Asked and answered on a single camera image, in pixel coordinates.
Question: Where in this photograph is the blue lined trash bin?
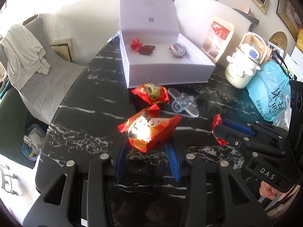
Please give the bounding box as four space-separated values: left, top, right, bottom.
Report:
22 124 45 161

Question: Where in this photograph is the dark green chair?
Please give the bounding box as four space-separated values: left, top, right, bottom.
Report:
1 87 48 169

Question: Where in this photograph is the grey leaf pattern cushion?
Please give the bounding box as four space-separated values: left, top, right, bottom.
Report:
0 16 87 126

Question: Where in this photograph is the white cloth garment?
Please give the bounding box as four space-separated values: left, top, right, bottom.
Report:
1 24 51 91

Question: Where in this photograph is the dark red Kiss snack packet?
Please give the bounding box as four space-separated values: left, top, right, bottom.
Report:
139 45 155 55

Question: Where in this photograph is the red cartoon face snack packet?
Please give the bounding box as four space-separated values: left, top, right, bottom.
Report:
118 104 182 153

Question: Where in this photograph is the small red candy packet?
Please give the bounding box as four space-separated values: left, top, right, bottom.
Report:
211 113 229 146

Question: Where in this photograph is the white cable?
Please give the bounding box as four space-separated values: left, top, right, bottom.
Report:
169 42 186 58

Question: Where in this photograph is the beige perforated wall panel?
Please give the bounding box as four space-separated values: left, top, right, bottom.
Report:
49 38 74 63

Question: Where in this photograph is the red plastic propeller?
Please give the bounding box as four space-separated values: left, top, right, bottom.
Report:
130 38 143 52

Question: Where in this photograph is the kraft hawthorn snack pouch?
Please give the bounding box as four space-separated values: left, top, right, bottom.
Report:
200 17 235 63

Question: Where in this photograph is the right human hand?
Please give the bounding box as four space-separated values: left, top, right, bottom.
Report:
259 181 282 200

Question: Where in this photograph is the cream cartoon electric kettle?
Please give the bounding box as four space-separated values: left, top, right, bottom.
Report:
225 32 272 89

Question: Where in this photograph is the red orange snack packet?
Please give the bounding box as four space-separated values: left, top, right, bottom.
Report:
131 84 169 105

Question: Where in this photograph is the white open gift box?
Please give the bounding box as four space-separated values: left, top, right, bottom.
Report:
120 0 215 89

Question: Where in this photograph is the light blue plastic bag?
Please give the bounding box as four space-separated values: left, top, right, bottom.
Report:
246 61 291 122

